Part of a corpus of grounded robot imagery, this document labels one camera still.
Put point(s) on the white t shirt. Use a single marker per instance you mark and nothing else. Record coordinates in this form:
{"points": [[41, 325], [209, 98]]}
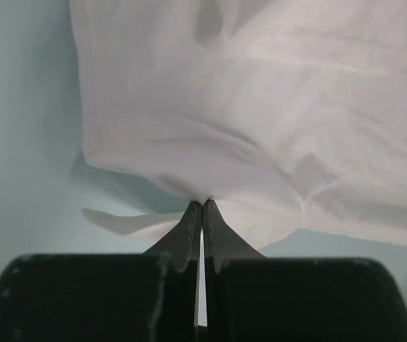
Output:
{"points": [[289, 114]]}

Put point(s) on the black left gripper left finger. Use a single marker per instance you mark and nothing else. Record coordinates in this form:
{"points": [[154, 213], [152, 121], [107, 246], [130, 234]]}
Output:
{"points": [[152, 296]]}

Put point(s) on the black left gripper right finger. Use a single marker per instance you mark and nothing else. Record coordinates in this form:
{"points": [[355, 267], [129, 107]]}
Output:
{"points": [[254, 298]]}

